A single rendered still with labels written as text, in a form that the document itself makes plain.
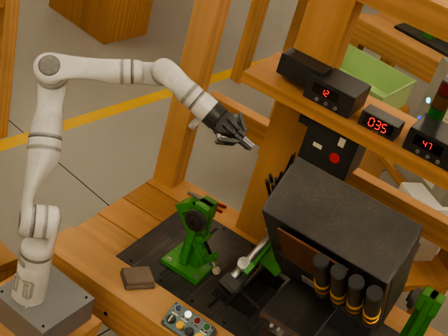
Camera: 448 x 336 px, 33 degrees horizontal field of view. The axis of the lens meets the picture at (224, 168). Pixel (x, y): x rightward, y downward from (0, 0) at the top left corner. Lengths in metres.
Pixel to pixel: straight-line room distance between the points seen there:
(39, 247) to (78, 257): 0.39
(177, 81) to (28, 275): 0.68
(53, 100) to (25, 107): 2.67
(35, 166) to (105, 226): 0.64
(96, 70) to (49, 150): 0.26
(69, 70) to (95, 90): 3.02
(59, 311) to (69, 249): 0.32
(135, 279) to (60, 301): 0.26
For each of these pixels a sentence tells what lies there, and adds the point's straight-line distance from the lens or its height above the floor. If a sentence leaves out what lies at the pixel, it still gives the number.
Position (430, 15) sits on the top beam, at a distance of 2.23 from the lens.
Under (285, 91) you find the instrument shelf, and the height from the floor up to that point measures 1.54.
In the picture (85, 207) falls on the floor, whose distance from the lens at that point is 4.13.
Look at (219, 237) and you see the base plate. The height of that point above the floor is 0.90.
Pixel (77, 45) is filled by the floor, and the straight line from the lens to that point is 5.66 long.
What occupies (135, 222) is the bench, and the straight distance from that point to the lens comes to 2.71.
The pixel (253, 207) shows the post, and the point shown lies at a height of 1.01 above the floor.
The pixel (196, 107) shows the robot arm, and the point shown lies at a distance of 2.13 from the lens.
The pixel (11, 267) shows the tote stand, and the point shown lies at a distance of 2.65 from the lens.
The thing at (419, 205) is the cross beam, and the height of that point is 1.28.
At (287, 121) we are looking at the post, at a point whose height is 1.38.
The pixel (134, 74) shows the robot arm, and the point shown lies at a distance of 2.14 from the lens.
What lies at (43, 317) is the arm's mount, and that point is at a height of 0.94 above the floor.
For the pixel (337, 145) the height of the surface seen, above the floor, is 1.46.
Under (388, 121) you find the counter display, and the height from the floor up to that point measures 1.59.
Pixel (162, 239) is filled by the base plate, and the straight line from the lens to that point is 2.63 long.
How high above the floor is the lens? 2.60
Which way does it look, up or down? 34 degrees down
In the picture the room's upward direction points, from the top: 17 degrees clockwise
